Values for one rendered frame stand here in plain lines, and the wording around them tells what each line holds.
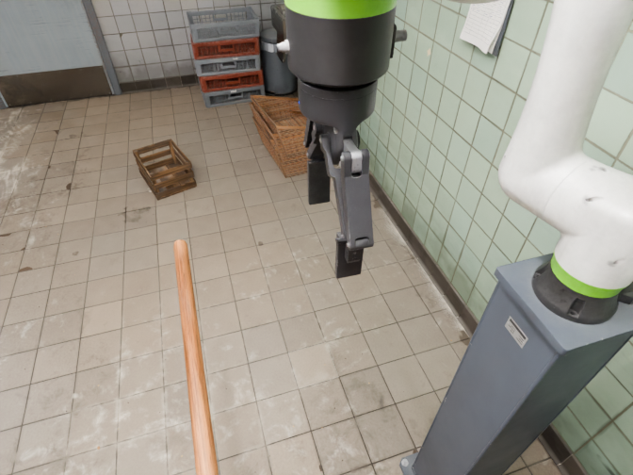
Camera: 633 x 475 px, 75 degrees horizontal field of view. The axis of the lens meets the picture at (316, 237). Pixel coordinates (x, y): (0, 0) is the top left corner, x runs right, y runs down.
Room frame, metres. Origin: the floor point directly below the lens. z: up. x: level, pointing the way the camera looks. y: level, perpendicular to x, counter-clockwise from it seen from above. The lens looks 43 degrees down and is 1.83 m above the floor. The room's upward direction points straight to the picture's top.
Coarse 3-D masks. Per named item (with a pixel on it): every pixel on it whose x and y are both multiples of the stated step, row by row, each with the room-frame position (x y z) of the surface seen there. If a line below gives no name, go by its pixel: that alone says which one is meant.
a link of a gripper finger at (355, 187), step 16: (368, 160) 0.32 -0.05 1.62; (352, 176) 0.32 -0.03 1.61; (368, 176) 0.32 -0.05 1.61; (352, 192) 0.31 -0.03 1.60; (368, 192) 0.31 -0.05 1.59; (352, 208) 0.30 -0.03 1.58; (368, 208) 0.30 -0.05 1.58; (352, 224) 0.30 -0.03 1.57; (368, 224) 0.30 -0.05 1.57; (352, 240) 0.29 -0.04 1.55
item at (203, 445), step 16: (176, 240) 0.66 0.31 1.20; (176, 256) 0.61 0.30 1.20; (176, 272) 0.57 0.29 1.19; (192, 288) 0.53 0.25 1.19; (192, 304) 0.48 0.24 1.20; (192, 320) 0.44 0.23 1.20; (192, 336) 0.41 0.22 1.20; (192, 352) 0.38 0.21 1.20; (192, 368) 0.35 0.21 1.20; (192, 384) 0.32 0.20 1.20; (192, 400) 0.29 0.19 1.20; (192, 416) 0.27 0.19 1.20; (208, 416) 0.27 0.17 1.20; (192, 432) 0.25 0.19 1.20; (208, 432) 0.25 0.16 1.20; (208, 448) 0.22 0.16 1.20; (208, 464) 0.20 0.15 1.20
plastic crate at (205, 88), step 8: (248, 72) 3.91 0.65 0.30; (256, 72) 3.93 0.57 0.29; (200, 80) 3.78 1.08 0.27; (208, 80) 4.04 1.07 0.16; (216, 80) 4.04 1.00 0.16; (224, 80) 4.03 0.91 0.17; (232, 80) 4.03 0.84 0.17; (248, 80) 4.05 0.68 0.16; (256, 80) 3.94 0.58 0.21; (208, 88) 3.86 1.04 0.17; (216, 88) 3.82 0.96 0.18; (224, 88) 3.84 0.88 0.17; (232, 88) 3.86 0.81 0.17; (240, 88) 3.89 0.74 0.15
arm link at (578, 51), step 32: (576, 0) 0.60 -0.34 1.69; (608, 0) 0.58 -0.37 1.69; (576, 32) 0.60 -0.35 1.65; (608, 32) 0.58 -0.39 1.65; (544, 64) 0.63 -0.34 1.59; (576, 64) 0.59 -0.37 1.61; (608, 64) 0.60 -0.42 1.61; (544, 96) 0.62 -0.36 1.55; (576, 96) 0.59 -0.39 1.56; (544, 128) 0.60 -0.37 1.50; (576, 128) 0.59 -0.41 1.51; (512, 160) 0.63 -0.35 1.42; (544, 160) 0.60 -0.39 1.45; (576, 160) 0.59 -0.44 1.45; (512, 192) 0.61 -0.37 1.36; (544, 192) 0.57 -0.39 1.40
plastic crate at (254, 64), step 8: (248, 56) 3.91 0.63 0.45; (256, 56) 3.93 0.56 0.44; (200, 64) 3.79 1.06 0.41; (208, 64) 4.06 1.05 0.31; (216, 64) 4.05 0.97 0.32; (224, 64) 4.05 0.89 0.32; (232, 64) 4.05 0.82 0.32; (240, 64) 4.05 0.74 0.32; (256, 64) 3.93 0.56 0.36; (200, 72) 3.79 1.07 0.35; (208, 72) 3.87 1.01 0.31; (216, 72) 3.83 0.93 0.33; (224, 72) 3.84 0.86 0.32; (232, 72) 3.86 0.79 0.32; (240, 72) 3.89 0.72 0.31
